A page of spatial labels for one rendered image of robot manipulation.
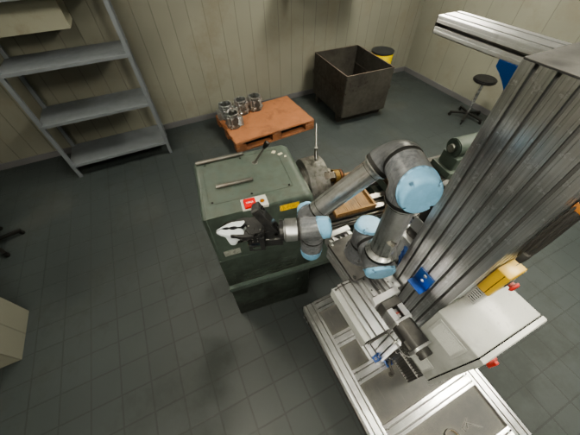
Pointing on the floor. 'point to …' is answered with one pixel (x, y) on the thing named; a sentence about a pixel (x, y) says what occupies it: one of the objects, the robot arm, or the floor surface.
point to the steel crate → (351, 81)
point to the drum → (383, 53)
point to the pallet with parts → (261, 120)
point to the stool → (476, 96)
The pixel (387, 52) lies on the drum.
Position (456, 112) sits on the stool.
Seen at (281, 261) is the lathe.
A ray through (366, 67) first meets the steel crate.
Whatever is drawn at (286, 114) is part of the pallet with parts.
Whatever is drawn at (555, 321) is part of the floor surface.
